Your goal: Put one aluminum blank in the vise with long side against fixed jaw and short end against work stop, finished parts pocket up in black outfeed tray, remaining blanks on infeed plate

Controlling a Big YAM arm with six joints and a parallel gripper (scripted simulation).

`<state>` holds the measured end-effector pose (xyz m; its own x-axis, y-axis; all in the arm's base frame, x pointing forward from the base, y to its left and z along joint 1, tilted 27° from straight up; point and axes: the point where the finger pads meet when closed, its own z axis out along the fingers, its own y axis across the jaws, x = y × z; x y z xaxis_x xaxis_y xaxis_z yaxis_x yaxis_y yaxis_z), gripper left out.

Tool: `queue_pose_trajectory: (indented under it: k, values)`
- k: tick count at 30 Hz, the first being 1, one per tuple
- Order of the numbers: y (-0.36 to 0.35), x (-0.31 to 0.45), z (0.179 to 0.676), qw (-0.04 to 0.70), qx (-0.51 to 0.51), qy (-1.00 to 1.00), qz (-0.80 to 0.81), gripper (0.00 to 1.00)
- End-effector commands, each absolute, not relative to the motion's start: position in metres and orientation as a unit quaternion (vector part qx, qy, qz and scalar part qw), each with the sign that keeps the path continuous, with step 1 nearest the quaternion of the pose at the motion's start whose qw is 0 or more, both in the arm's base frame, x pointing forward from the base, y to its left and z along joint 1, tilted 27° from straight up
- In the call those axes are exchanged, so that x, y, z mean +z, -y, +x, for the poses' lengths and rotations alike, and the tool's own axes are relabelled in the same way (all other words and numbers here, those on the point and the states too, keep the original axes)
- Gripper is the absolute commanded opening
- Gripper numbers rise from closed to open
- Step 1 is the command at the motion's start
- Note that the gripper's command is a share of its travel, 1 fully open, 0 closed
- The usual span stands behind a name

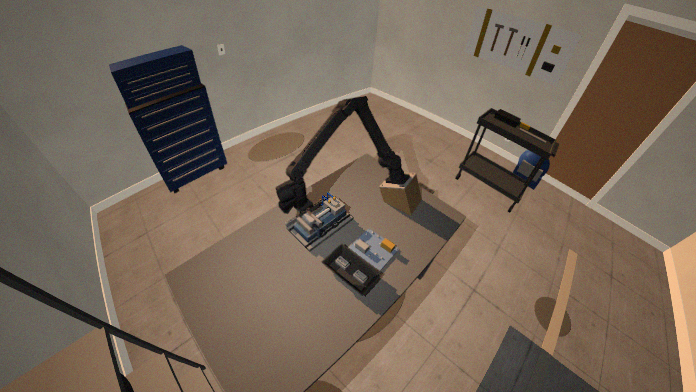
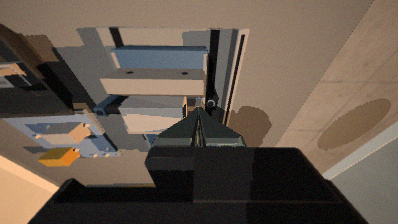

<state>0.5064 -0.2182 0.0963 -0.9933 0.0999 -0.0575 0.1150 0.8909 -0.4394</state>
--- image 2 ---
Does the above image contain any yellow rectangular block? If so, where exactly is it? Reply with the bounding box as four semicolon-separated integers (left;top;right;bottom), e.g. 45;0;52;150
37;147;80;167

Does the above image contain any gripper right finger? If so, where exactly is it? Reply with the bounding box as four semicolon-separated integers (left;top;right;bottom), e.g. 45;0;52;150
199;107;247;147

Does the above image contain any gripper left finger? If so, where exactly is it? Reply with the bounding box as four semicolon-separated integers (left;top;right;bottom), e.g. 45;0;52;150
150;107;199;148

